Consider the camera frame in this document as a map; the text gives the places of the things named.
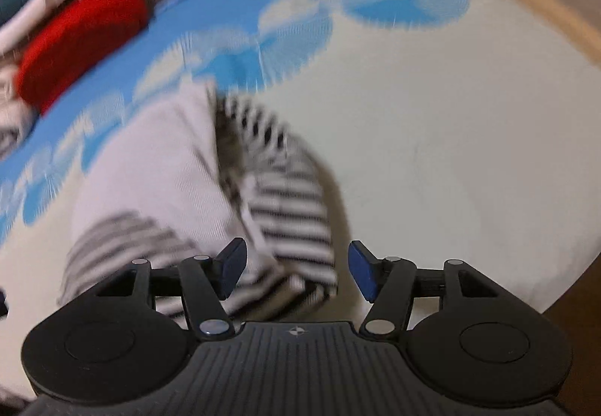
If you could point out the red knitted garment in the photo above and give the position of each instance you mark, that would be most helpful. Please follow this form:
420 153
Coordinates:
80 35

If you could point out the black and white striped hoodie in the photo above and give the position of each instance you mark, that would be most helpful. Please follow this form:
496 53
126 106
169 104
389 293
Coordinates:
188 171

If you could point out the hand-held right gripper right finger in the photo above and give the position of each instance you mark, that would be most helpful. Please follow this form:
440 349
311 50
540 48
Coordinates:
364 271

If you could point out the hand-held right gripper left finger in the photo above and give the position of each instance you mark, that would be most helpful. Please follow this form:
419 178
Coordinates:
233 268

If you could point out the blue and white patterned blanket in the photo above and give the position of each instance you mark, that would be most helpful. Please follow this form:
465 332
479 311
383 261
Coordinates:
446 139

